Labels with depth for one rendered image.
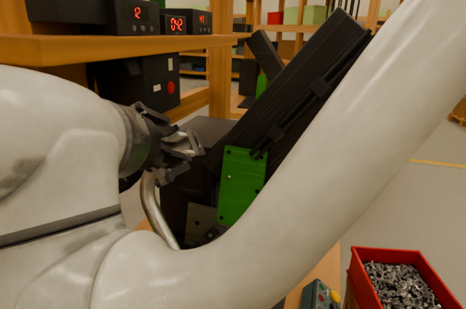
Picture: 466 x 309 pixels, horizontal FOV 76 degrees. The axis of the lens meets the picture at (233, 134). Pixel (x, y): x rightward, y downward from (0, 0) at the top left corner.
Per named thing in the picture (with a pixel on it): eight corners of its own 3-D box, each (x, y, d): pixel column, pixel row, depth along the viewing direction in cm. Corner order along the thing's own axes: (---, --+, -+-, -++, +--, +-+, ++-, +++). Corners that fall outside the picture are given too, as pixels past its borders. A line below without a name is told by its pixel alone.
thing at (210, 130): (238, 199, 122) (242, 120, 111) (211, 246, 95) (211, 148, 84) (197, 190, 127) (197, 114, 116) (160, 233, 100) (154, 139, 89)
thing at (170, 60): (182, 105, 85) (180, 51, 80) (148, 121, 69) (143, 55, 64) (144, 101, 88) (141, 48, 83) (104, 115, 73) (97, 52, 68)
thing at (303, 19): (342, 180, 334) (384, -67, 255) (244, 122, 527) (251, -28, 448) (374, 171, 358) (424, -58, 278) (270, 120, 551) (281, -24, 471)
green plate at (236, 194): (264, 221, 84) (272, 148, 82) (257, 232, 76) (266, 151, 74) (226, 213, 87) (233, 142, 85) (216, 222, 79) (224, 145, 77)
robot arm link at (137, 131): (109, 82, 31) (139, 93, 37) (41, 120, 32) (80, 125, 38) (141, 161, 30) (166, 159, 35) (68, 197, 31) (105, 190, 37)
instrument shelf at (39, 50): (237, 45, 122) (238, 34, 121) (43, 68, 41) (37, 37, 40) (182, 42, 129) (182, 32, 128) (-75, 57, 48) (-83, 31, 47)
